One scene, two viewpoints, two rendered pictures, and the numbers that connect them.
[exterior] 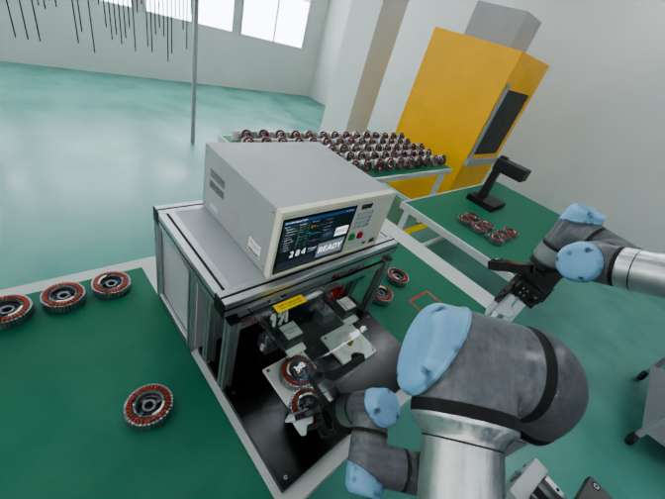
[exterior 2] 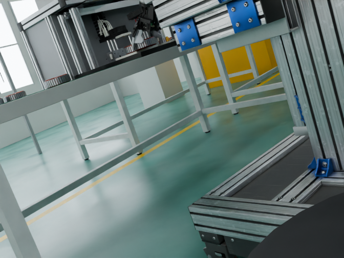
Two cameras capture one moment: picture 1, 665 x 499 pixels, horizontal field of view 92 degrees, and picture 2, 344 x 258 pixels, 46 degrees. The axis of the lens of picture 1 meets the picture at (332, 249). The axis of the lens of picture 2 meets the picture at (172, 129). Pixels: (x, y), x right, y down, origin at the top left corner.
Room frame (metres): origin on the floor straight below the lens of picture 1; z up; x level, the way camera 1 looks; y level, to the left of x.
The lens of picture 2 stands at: (-1.33, -0.29, 0.74)
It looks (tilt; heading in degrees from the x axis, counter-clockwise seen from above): 11 degrees down; 7
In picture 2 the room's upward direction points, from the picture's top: 19 degrees counter-clockwise
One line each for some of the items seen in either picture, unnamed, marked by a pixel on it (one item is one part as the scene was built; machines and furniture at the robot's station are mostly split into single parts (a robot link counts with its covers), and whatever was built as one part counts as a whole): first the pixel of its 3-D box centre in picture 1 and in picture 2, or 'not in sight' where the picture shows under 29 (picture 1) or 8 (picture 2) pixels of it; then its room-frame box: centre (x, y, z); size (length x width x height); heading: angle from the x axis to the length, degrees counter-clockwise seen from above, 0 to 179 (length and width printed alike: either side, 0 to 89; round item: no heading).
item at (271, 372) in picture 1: (296, 377); (136, 52); (0.60, -0.02, 0.78); 0.15 x 0.15 x 0.01; 53
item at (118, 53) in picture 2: (271, 340); (116, 55); (0.69, 0.09, 0.80); 0.07 x 0.05 x 0.06; 143
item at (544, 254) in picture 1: (551, 254); not in sight; (0.76, -0.52, 1.37); 0.08 x 0.08 x 0.05
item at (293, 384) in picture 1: (297, 372); (135, 47); (0.60, -0.02, 0.80); 0.11 x 0.11 x 0.04
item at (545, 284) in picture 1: (534, 280); not in sight; (0.75, -0.53, 1.29); 0.09 x 0.08 x 0.12; 45
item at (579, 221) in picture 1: (574, 229); not in sight; (0.76, -0.52, 1.45); 0.09 x 0.08 x 0.11; 37
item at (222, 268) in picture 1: (287, 231); (92, 5); (0.89, 0.16, 1.09); 0.68 x 0.44 x 0.05; 143
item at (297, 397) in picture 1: (308, 407); (144, 43); (0.51, -0.08, 0.80); 0.11 x 0.11 x 0.04
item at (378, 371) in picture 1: (320, 359); (152, 51); (0.71, -0.08, 0.76); 0.64 x 0.47 x 0.02; 143
